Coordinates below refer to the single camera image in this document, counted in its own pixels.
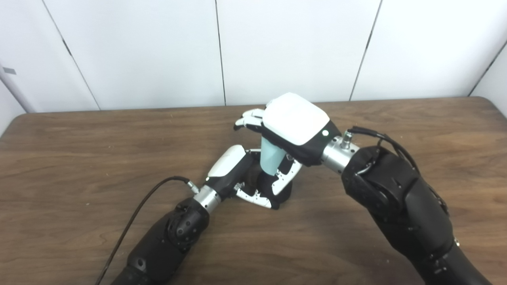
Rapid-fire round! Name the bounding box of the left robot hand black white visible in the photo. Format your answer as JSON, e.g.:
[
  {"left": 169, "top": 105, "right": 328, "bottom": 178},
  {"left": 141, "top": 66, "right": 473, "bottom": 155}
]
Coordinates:
[{"left": 203, "top": 144, "right": 280, "bottom": 209}]

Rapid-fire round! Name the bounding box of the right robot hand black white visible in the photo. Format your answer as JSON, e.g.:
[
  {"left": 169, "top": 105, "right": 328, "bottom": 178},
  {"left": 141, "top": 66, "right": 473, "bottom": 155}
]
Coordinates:
[{"left": 234, "top": 92, "right": 342, "bottom": 196}]

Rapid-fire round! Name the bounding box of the black funnel-shaped nozzle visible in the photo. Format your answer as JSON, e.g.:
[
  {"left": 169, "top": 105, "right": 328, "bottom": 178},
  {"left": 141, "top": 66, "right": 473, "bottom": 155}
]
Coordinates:
[{"left": 242, "top": 166, "right": 294, "bottom": 208}]

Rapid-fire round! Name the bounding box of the light-blue hose piece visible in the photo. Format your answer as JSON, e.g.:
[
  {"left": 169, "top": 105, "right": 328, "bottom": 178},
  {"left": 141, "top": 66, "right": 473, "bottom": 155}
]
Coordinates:
[{"left": 259, "top": 139, "right": 286, "bottom": 175}]

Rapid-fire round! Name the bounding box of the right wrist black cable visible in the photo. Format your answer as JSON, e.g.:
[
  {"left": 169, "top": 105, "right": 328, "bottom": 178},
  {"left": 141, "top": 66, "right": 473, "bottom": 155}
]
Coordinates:
[{"left": 341, "top": 126, "right": 450, "bottom": 214}]

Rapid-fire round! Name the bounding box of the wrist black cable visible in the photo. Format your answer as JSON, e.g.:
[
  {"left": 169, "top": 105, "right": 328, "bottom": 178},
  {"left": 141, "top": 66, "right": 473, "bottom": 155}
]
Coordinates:
[
  {"left": 341, "top": 126, "right": 450, "bottom": 214},
  {"left": 94, "top": 176, "right": 198, "bottom": 285}
]

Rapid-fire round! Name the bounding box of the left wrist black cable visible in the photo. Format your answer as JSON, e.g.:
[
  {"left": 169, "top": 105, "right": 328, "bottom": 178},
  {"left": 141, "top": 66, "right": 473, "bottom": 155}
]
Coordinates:
[{"left": 94, "top": 176, "right": 198, "bottom": 285}]

